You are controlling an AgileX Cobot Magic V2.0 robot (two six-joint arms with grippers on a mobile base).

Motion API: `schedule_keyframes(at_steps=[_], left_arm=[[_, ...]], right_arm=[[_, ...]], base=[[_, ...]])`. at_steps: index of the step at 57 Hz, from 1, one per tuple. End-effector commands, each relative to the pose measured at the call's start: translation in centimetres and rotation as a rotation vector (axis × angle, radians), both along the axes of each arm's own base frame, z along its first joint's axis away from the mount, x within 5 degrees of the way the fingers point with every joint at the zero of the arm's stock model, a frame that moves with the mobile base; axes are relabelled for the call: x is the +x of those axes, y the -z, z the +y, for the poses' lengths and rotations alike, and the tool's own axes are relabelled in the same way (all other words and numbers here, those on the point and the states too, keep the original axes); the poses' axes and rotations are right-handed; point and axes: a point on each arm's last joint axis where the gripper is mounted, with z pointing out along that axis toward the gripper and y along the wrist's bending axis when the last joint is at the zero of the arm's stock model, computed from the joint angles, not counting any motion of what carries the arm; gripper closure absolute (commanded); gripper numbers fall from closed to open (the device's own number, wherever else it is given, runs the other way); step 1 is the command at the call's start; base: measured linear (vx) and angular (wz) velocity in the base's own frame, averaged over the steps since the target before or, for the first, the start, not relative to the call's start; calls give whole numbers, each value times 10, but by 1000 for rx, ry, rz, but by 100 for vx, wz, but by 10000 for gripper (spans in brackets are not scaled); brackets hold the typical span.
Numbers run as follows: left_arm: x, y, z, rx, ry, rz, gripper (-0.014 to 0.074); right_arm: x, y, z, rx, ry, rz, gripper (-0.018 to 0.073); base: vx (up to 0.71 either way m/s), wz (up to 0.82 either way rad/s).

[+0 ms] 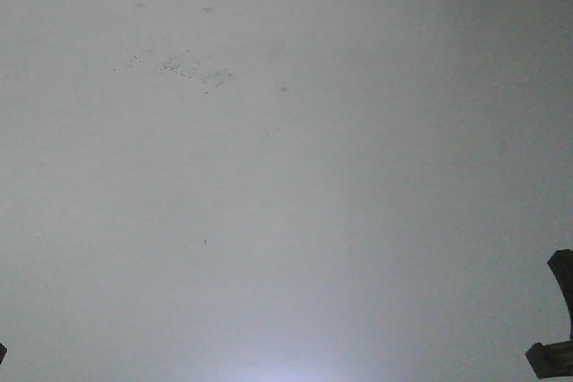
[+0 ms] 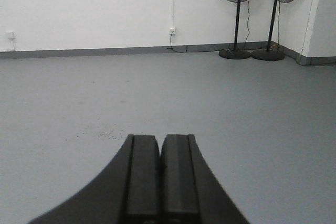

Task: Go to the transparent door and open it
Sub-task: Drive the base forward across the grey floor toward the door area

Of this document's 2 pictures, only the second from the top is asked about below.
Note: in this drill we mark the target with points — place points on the white wall box left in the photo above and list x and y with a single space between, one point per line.
10 35

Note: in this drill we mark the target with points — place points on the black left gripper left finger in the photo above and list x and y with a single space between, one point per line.
127 190

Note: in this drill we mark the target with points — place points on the white wall power outlet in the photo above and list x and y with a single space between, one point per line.
172 30

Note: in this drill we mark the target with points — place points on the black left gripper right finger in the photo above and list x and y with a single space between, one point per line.
190 191

